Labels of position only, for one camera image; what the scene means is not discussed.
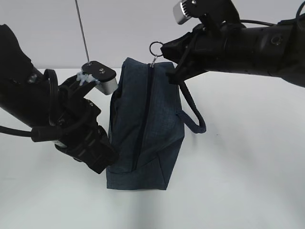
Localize dark blue lunch bag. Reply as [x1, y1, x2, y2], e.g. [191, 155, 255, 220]
[106, 57, 206, 190]

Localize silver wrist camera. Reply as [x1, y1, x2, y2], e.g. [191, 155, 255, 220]
[172, 0, 240, 25]
[76, 61, 118, 95]

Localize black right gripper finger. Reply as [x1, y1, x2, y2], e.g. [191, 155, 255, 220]
[161, 33, 193, 63]

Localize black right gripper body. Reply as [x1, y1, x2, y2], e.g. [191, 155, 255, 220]
[166, 23, 229, 84]

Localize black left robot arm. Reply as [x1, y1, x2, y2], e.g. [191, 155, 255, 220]
[0, 24, 119, 174]

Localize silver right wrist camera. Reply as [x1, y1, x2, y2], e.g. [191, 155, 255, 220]
[172, 0, 240, 25]

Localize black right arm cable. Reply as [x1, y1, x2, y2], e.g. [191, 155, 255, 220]
[238, 0, 305, 27]

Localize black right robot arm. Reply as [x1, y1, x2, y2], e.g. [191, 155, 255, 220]
[161, 0, 305, 87]

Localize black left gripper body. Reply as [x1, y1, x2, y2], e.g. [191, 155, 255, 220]
[54, 99, 108, 162]

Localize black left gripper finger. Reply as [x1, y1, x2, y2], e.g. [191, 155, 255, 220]
[83, 138, 119, 174]

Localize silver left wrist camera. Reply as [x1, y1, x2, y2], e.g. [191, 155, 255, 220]
[76, 61, 118, 95]

